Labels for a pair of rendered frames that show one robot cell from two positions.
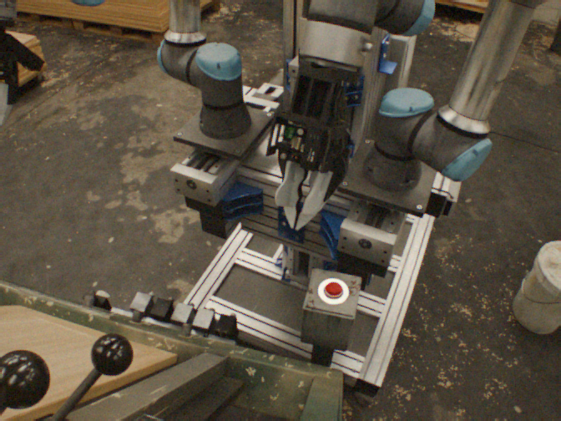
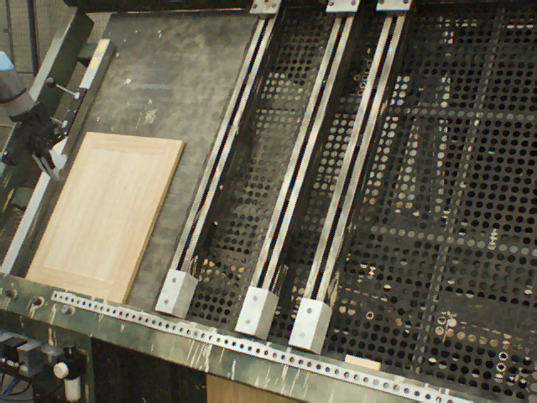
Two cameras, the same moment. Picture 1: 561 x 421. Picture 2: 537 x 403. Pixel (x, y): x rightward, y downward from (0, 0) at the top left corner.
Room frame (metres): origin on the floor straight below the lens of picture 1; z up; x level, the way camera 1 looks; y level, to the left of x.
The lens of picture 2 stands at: (2.25, 1.65, 1.67)
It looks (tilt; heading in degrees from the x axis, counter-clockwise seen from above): 14 degrees down; 197
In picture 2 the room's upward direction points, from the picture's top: straight up
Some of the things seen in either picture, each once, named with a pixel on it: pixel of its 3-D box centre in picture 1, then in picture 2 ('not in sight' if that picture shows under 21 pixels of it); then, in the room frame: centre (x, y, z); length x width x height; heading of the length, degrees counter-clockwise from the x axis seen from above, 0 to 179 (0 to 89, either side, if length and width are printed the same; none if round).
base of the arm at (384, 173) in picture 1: (395, 157); not in sight; (0.85, -0.29, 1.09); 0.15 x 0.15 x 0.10
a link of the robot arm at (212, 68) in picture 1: (218, 72); not in sight; (1.07, 0.17, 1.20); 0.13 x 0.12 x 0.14; 51
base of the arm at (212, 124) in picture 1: (224, 109); not in sight; (1.06, 0.16, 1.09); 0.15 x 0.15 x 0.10
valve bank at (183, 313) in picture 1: (166, 324); (19, 361); (0.61, 0.32, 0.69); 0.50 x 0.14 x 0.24; 75
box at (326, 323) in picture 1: (330, 311); not in sight; (0.56, -0.12, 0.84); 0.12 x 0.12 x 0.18; 75
